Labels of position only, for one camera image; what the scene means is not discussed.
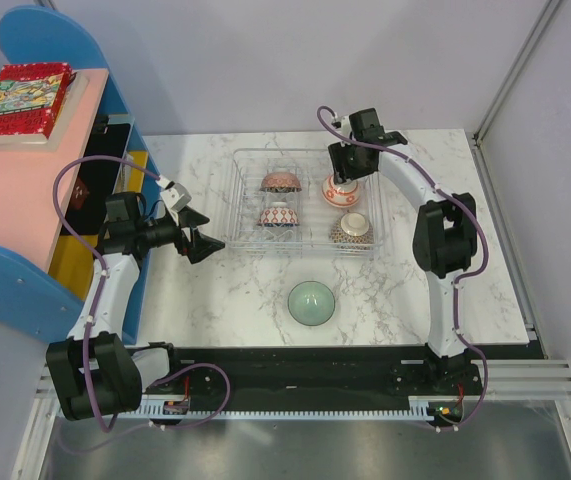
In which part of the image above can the yellow book on shelf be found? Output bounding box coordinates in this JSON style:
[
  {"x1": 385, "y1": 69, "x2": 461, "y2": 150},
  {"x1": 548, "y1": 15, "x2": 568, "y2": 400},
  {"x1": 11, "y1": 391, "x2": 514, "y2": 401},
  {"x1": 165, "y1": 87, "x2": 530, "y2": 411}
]
[{"x1": 47, "y1": 148, "x2": 150, "y2": 301}]

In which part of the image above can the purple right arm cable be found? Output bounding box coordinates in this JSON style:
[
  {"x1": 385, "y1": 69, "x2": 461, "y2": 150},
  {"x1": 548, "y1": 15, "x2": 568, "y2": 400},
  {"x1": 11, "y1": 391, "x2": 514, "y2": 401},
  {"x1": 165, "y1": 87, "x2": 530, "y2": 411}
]
[{"x1": 317, "y1": 105, "x2": 491, "y2": 434}]

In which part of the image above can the orange floral bowl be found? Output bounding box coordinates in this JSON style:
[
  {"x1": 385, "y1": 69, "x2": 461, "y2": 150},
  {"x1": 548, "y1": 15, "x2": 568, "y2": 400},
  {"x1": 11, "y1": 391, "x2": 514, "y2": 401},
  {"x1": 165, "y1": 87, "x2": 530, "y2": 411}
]
[{"x1": 321, "y1": 174, "x2": 361, "y2": 209}]

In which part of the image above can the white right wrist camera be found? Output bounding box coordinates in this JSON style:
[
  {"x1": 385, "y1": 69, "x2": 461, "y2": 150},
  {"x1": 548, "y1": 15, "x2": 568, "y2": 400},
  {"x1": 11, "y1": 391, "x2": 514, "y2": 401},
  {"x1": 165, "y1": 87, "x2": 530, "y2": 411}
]
[{"x1": 331, "y1": 116, "x2": 352, "y2": 138}]

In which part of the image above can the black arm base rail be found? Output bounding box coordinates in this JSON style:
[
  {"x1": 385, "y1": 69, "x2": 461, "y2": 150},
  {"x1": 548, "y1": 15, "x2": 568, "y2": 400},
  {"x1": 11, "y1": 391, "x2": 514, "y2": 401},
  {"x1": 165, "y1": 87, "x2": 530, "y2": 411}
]
[{"x1": 143, "y1": 344, "x2": 542, "y2": 412}]

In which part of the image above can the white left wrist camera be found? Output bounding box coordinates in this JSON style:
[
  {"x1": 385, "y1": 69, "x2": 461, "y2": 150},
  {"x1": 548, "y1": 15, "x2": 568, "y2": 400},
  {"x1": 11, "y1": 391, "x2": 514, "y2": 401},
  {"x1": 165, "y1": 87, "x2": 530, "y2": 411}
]
[{"x1": 156, "y1": 177, "x2": 192, "y2": 213}]

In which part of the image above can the white cable duct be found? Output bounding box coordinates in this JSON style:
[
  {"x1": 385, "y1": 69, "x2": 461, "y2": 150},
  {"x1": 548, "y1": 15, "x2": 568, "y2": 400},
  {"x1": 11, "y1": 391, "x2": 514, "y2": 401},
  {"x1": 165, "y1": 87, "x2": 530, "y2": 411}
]
[{"x1": 57, "y1": 394, "x2": 469, "y2": 421}]

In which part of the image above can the blue patterned bowl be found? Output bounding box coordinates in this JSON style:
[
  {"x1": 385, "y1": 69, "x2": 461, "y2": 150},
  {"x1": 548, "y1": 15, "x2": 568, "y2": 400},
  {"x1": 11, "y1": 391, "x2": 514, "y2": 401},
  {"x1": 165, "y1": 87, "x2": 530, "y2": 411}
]
[{"x1": 257, "y1": 201, "x2": 299, "y2": 227}]

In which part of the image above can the black book on shelf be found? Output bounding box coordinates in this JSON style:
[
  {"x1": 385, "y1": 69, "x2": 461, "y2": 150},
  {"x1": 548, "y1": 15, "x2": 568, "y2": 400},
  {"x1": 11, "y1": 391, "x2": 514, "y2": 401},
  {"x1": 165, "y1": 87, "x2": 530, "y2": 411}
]
[{"x1": 65, "y1": 115, "x2": 132, "y2": 235}]

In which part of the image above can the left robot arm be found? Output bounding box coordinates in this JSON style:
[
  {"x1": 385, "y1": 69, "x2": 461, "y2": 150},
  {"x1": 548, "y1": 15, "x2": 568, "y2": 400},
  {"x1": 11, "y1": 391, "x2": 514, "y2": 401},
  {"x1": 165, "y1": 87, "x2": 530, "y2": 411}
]
[{"x1": 46, "y1": 186, "x2": 225, "y2": 421}]

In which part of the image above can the pale green bowl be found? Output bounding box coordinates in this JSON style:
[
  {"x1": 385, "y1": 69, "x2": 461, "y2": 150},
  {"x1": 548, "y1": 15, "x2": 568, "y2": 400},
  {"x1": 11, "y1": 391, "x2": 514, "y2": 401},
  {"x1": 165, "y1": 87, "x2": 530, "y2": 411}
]
[{"x1": 287, "y1": 281, "x2": 336, "y2": 327}]

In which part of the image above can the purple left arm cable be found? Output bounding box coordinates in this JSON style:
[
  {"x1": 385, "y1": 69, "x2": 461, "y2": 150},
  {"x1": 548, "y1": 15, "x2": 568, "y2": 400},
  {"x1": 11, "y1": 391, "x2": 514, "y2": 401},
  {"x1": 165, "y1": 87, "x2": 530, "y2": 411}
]
[{"x1": 52, "y1": 156, "x2": 230, "y2": 456}]

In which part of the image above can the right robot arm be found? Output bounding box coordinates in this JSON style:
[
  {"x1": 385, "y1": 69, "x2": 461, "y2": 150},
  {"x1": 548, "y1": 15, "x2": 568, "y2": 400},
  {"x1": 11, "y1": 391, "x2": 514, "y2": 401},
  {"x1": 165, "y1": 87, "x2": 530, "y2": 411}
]
[{"x1": 317, "y1": 106, "x2": 484, "y2": 394}]

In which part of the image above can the clear wire dish rack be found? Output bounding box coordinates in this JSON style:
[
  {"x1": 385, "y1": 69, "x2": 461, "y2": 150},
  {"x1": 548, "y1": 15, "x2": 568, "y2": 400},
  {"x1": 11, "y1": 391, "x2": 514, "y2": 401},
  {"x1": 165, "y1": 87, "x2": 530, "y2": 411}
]
[{"x1": 225, "y1": 148, "x2": 384, "y2": 256}]

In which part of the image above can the red illustrated book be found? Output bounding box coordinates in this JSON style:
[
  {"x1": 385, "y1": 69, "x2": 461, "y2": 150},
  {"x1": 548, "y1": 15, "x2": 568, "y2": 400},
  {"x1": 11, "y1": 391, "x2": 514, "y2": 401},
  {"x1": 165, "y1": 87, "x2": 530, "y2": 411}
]
[{"x1": 0, "y1": 62, "x2": 74, "y2": 145}]

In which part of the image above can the blue pink bookshelf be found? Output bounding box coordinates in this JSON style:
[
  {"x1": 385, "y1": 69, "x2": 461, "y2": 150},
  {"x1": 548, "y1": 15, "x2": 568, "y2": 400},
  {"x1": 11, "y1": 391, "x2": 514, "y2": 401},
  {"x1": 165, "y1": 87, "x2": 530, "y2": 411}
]
[{"x1": 0, "y1": 5, "x2": 161, "y2": 348}]

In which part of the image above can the brown patterned bowl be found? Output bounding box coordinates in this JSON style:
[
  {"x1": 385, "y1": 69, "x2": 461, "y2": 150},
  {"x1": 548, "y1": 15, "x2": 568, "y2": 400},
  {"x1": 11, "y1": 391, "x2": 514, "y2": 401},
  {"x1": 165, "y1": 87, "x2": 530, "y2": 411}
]
[{"x1": 329, "y1": 212, "x2": 374, "y2": 250}]

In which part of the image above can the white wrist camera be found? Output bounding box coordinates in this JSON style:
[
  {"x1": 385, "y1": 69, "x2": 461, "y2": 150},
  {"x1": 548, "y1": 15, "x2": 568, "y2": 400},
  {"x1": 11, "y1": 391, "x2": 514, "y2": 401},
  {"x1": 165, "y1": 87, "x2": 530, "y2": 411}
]
[
  {"x1": 331, "y1": 116, "x2": 352, "y2": 138},
  {"x1": 156, "y1": 177, "x2": 192, "y2": 213}
]

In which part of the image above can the beige book under red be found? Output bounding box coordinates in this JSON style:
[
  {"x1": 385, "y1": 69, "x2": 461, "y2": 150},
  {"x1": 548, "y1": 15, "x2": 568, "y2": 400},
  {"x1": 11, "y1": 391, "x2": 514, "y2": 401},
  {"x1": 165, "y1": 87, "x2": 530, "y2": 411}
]
[{"x1": 0, "y1": 70, "x2": 89, "y2": 152}]

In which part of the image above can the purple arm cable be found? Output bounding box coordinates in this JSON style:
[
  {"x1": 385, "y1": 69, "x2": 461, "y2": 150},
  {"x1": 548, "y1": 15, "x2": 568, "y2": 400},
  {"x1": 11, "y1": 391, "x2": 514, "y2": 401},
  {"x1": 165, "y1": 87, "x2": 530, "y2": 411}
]
[
  {"x1": 317, "y1": 105, "x2": 491, "y2": 434},
  {"x1": 52, "y1": 156, "x2": 230, "y2": 456}
]

